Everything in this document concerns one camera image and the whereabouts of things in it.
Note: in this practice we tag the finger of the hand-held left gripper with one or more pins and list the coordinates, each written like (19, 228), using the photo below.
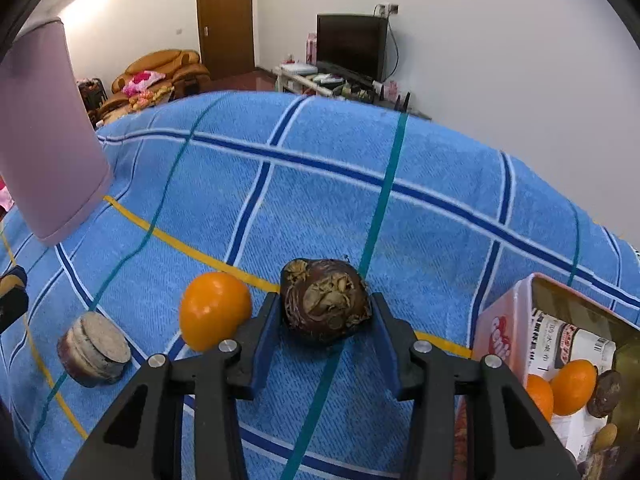
(12, 305)

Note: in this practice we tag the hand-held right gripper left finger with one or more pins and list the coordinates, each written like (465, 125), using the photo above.
(262, 342)

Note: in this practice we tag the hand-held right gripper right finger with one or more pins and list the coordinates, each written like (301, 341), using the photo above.
(389, 347)

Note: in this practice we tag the brown water chestnut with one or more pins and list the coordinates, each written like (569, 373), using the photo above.
(325, 305)

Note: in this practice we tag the pink cardboard box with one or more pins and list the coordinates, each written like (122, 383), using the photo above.
(500, 330)

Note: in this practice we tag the large orange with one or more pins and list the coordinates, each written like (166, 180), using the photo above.
(575, 385)

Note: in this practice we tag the tan longan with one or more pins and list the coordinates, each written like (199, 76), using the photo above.
(605, 440)

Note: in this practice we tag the small orange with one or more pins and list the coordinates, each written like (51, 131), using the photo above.
(215, 310)

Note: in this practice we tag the blue plaid blanket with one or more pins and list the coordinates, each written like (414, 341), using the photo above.
(300, 185)

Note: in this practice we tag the black router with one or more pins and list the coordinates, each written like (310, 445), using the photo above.
(395, 97)

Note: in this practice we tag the white television stand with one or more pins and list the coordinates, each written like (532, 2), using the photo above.
(310, 80)

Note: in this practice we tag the orange leather sofa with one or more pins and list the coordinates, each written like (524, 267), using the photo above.
(160, 72)

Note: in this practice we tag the pink gift bag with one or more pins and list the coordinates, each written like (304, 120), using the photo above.
(311, 47)

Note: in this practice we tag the black television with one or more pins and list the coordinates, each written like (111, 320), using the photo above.
(350, 45)

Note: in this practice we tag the brown wooden door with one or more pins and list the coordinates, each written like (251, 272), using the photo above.
(225, 20)

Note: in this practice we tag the wall power outlet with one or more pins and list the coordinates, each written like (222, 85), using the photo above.
(387, 9)

